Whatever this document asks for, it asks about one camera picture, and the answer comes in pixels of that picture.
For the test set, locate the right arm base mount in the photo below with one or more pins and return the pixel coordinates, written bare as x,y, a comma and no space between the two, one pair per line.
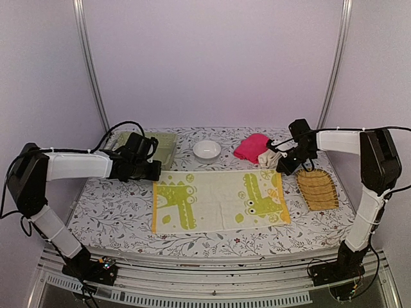
337,272

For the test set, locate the cream white towel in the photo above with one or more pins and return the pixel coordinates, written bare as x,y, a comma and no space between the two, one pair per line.
269,159

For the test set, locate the right aluminium frame post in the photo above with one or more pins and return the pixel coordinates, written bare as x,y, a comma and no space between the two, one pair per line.
343,32

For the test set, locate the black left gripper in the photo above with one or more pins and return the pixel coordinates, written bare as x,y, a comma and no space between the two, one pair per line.
155,175

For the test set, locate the white ceramic bowl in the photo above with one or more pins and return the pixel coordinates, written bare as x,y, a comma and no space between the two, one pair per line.
207,151

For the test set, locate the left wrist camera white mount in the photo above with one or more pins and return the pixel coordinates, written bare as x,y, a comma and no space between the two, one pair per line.
153,144

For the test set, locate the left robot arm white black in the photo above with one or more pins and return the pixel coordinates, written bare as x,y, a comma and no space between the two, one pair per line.
35,167

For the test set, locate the aluminium front rail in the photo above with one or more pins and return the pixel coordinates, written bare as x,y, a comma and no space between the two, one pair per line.
146,280

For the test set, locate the green crocodile pattern towel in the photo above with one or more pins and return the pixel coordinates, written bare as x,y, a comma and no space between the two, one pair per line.
187,202

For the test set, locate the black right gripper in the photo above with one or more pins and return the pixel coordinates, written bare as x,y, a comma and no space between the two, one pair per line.
288,168

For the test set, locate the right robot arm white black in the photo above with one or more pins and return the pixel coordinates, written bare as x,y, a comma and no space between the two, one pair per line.
380,168

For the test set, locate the pink towel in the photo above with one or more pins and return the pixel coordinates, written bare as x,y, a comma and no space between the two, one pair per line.
251,147

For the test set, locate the yellow woven bamboo tray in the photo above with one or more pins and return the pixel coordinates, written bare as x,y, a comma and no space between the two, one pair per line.
318,189

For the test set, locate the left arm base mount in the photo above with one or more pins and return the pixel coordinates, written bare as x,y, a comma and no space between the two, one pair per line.
103,271

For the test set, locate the aluminium frame post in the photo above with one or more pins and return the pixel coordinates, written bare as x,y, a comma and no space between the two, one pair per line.
81,25
343,32

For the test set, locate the green plastic basket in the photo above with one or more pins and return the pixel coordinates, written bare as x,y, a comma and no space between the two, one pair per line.
165,151

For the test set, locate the left aluminium frame post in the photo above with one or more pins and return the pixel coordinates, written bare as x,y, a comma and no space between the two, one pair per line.
81,25

